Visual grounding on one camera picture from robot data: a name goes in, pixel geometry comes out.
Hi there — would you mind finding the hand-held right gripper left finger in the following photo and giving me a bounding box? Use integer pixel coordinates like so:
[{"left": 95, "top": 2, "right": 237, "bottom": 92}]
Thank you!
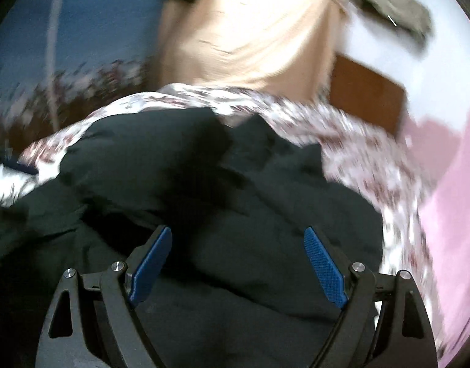
[{"left": 35, "top": 225, "right": 173, "bottom": 368}]

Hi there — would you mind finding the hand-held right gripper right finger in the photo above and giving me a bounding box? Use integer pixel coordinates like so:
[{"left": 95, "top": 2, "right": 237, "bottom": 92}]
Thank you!
[{"left": 303, "top": 227, "right": 438, "bottom": 368}]

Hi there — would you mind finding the black padded jacket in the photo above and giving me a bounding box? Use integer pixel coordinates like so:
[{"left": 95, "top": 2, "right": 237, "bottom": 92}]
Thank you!
[{"left": 0, "top": 107, "right": 385, "bottom": 368}]

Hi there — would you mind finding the floral satin bedspread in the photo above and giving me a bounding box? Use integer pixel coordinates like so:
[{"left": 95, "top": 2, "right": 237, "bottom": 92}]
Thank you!
[{"left": 0, "top": 83, "right": 450, "bottom": 361}]

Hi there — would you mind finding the pink cloth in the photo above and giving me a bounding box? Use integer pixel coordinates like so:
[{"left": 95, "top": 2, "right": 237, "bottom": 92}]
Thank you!
[{"left": 404, "top": 46, "right": 470, "bottom": 368}]

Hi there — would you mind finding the brown wooden headboard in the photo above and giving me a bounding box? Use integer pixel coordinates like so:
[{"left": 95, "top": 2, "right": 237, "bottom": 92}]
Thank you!
[{"left": 329, "top": 54, "right": 407, "bottom": 135}]

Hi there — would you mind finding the beige cloth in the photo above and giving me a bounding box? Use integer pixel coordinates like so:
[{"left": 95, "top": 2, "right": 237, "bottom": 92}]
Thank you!
[{"left": 156, "top": 0, "right": 351, "bottom": 93}]

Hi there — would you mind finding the olive green cloth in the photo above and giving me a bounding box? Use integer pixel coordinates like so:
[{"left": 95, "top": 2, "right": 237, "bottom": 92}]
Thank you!
[{"left": 346, "top": 0, "right": 434, "bottom": 44}]

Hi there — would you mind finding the blue wall poster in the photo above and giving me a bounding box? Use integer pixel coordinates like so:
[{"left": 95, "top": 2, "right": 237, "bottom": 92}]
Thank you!
[{"left": 0, "top": 0, "right": 167, "bottom": 150}]

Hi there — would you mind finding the white cord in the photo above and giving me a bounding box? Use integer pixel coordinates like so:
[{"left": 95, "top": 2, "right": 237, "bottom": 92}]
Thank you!
[{"left": 46, "top": 0, "right": 74, "bottom": 133}]

